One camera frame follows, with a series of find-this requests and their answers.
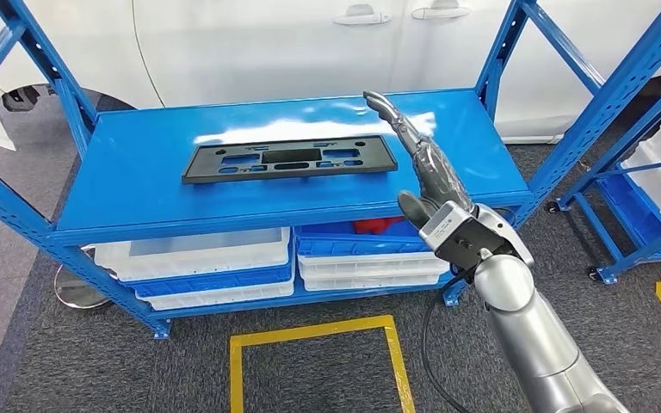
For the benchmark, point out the clear white plastic bin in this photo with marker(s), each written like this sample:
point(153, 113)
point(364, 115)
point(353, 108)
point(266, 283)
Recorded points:
point(193, 256)

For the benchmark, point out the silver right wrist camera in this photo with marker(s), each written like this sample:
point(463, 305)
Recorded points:
point(450, 225)

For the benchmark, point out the black plastic plate bracket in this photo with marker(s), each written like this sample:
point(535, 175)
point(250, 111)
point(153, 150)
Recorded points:
point(205, 165)

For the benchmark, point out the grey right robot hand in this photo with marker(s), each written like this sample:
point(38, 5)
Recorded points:
point(439, 176)

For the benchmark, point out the white car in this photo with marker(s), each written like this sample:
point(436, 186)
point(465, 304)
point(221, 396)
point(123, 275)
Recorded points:
point(250, 51)

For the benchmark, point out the blue wheeled shelf rack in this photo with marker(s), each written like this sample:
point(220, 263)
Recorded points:
point(621, 262)

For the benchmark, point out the red cloth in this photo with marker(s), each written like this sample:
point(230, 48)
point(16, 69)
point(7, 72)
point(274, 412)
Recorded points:
point(379, 225)

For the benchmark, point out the blue plastic bin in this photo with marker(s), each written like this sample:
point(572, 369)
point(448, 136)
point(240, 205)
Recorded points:
point(633, 211)
point(336, 245)
point(211, 282)

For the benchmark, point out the blue metal shelf rack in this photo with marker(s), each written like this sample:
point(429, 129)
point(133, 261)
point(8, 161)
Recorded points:
point(136, 171)

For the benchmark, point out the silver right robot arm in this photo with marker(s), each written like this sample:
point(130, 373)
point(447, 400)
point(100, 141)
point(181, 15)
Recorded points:
point(536, 342)

